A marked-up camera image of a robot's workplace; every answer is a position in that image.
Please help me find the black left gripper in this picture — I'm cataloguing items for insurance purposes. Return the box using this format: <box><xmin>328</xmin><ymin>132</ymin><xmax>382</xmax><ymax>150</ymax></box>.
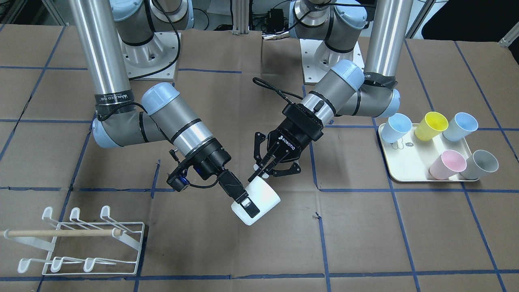
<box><xmin>248</xmin><ymin>103</ymin><xmax>324</xmax><ymax>183</ymax></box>

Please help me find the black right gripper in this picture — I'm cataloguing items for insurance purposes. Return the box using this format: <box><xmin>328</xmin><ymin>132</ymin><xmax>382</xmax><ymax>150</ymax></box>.
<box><xmin>167</xmin><ymin>138</ymin><xmax>260</xmax><ymax>219</ymax></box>

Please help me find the pale green cup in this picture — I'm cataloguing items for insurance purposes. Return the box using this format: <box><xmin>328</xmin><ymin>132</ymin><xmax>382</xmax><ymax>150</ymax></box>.
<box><xmin>231</xmin><ymin>177</ymin><xmax>281</xmax><ymax>225</ymax></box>

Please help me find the light blue cup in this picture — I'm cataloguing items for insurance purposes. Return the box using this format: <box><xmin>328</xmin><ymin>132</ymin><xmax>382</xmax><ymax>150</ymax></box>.
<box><xmin>381</xmin><ymin>113</ymin><xmax>413</xmax><ymax>144</ymax></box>
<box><xmin>442</xmin><ymin>112</ymin><xmax>479</xmax><ymax>141</ymax></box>

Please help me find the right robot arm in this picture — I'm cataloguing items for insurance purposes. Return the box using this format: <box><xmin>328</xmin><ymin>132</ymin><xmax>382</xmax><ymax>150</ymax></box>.
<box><xmin>70</xmin><ymin>0</ymin><xmax>261</xmax><ymax>220</ymax></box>

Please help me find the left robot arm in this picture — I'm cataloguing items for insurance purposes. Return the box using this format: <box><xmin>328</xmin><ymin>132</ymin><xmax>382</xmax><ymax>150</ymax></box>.
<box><xmin>249</xmin><ymin>0</ymin><xmax>413</xmax><ymax>182</ymax></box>

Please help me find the yellow cup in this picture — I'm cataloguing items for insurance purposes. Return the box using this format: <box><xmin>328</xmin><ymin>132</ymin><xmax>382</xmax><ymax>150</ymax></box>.
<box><xmin>414</xmin><ymin>112</ymin><xmax>449</xmax><ymax>141</ymax></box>

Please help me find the pink cup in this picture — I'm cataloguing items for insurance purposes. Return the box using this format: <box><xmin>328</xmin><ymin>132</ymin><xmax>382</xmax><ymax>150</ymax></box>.
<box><xmin>429</xmin><ymin>150</ymin><xmax>467</xmax><ymax>180</ymax></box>

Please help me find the grey cup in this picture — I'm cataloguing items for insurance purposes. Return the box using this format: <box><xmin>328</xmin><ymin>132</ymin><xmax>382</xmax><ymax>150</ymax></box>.
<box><xmin>459</xmin><ymin>150</ymin><xmax>499</xmax><ymax>180</ymax></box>

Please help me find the cream serving tray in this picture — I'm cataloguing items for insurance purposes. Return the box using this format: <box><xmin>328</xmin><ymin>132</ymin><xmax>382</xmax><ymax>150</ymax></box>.
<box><xmin>381</xmin><ymin>123</ymin><xmax>472</xmax><ymax>182</ymax></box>

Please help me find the black braided cable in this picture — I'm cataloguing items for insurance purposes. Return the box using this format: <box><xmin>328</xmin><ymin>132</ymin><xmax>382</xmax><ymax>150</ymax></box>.
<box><xmin>252</xmin><ymin>77</ymin><xmax>305</xmax><ymax>107</ymax></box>

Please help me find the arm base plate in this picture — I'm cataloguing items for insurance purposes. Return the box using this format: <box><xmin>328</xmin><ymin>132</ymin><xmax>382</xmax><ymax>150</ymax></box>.
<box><xmin>119</xmin><ymin>32</ymin><xmax>179</xmax><ymax>82</ymax></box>
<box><xmin>300</xmin><ymin>39</ymin><xmax>365</xmax><ymax>85</ymax></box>

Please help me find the white wire cup rack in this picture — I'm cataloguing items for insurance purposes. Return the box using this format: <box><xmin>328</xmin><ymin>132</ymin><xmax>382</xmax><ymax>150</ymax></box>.
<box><xmin>2</xmin><ymin>206</ymin><xmax>145</xmax><ymax>276</ymax></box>

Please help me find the aluminium frame post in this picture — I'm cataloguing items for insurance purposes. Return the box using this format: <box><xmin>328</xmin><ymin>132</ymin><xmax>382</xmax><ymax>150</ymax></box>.
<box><xmin>231</xmin><ymin>0</ymin><xmax>251</xmax><ymax>35</ymax></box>

